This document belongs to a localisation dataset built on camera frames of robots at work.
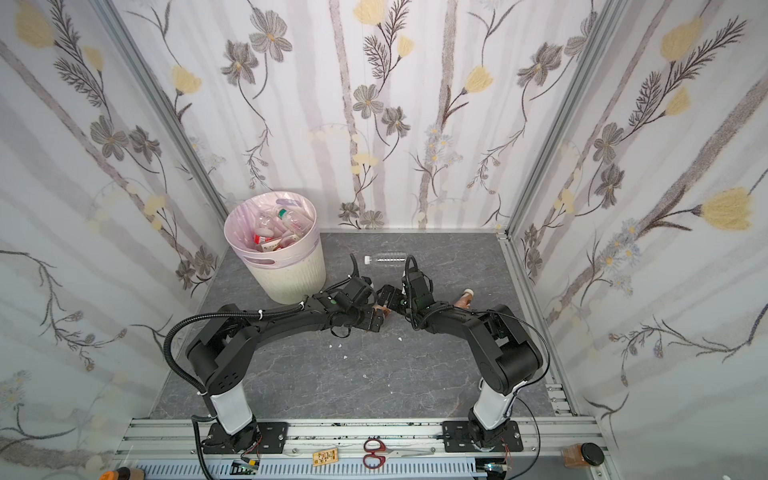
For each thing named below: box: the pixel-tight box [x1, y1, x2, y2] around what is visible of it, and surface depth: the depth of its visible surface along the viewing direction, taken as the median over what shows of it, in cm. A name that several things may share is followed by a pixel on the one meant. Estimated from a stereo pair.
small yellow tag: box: [312, 448, 339, 467], surface depth 72 cm
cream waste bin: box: [224, 191, 327, 304], surface depth 92 cm
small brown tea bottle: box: [454, 288, 475, 309], surface depth 100 cm
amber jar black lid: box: [562, 442, 605, 468], surface depth 66 cm
